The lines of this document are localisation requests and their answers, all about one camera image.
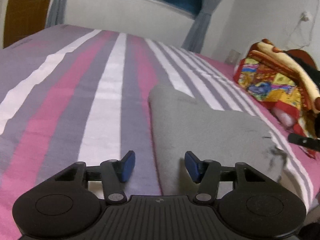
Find brown wooden headboard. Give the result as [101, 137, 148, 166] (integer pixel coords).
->
[285, 49, 317, 69]

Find grey pants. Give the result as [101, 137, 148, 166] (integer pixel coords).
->
[149, 85, 287, 195]

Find left grey curtain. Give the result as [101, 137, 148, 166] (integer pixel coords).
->
[46, 0, 67, 28]

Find right grey curtain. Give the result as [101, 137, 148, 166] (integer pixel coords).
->
[182, 0, 222, 53]

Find striped pink grey bedsheet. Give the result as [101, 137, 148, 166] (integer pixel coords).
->
[1, 25, 319, 239]

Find brown wooden door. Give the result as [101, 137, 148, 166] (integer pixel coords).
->
[3, 0, 50, 48]

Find white wall charger cable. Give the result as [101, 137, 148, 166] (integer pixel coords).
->
[287, 10, 315, 49]

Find grey curtain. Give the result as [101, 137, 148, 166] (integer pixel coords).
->
[182, 0, 222, 53]
[46, 0, 67, 28]

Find colourful patterned blanket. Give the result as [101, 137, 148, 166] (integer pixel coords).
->
[233, 39, 319, 158]

